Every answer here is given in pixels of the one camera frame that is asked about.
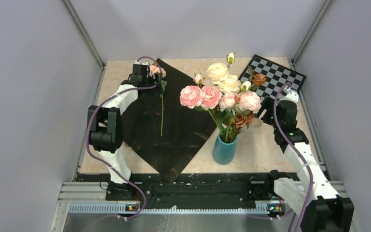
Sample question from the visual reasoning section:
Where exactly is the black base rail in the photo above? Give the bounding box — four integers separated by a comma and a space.
76, 173, 284, 212

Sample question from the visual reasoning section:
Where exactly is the teal ceramic vase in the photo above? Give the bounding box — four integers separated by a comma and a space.
212, 132, 237, 165

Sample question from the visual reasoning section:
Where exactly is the white flower stem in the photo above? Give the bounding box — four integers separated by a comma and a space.
206, 53, 241, 93

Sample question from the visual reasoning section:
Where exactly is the light pink flower stem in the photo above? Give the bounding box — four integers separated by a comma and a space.
216, 81, 261, 144

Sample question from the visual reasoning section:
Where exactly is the black white checkerboard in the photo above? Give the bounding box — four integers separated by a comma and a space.
239, 55, 307, 101

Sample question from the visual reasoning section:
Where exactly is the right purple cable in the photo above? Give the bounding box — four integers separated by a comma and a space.
273, 82, 314, 232

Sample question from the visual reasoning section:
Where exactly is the purple cable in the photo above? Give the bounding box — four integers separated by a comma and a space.
273, 82, 314, 232
86, 56, 160, 221

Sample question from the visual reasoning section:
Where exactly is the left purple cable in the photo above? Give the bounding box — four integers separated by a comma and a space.
86, 56, 160, 221

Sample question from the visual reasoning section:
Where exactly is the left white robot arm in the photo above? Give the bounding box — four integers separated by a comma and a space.
85, 62, 164, 200

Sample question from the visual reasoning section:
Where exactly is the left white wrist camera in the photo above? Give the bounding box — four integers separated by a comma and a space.
135, 61, 150, 66

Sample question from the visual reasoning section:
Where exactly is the large pink peony stem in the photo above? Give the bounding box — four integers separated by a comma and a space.
180, 73, 232, 143

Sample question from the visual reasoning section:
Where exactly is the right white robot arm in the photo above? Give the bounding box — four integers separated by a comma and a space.
259, 97, 354, 232

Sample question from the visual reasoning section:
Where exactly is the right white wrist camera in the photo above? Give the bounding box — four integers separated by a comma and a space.
281, 87, 300, 103

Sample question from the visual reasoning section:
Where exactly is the peach flower stem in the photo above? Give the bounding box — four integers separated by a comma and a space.
149, 64, 168, 138

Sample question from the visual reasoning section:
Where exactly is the black wrapping sheet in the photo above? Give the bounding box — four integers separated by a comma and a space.
122, 59, 217, 182

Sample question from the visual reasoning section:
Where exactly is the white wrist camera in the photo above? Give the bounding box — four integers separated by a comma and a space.
281, 87, 300, 103
135, 61, 150, 66

